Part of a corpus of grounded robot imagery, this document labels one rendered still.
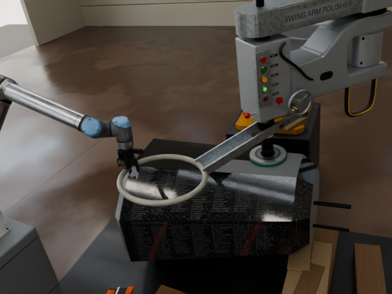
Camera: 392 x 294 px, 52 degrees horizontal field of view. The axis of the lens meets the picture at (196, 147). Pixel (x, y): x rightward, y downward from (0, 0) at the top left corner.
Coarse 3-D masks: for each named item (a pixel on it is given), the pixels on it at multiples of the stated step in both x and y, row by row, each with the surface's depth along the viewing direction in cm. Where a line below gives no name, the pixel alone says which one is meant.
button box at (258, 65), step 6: (258, 54) 194; (264, 54) 195; (258, 60) 195; (258, 66) 197; (270, 66) 199; (258, 72) 198; (270, 72) 201; (258, 78) 199; (270, 78) 202; (258, 84) 201; (264, 84) 202; (270, 84) 204; (258, 90) 202; (270, 90) 205; (258, 96) 204; (270, 96) 207; (258, 102) 206; (264, 102) 207; (270, 102) 208
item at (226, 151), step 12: (288, 120) 227; (240, 132) 231; (252, 132) 235; (264, 132) 224; (228, 144) 232; (240, 144) 230; (252, 144) 224; (204, 156) 229; (216, 156) 230; (228, 156) 221; (204, 168) 219; (216, 168) 222
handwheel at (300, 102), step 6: (300, 90) 208; (306, 90) 210; (294, 96) 208; (306, 96) 211; (288, 102) 209; (294, 102) 210; (300, 102) 210; (288, 108) 211; (300, 108) 214; (306, 108) 215; (294, 114) 213; (300, 114) 215
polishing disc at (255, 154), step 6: (252, 150) 244; (258, 150) 243; (276, 150) 240; (282, 150) 239; (252, 156) 238; (258, 156) 237; (276, 156) 235; (282, 156) 234; (258, 162) 233; (264, 162) 231; (270, 162) 230; (276, 162) 231
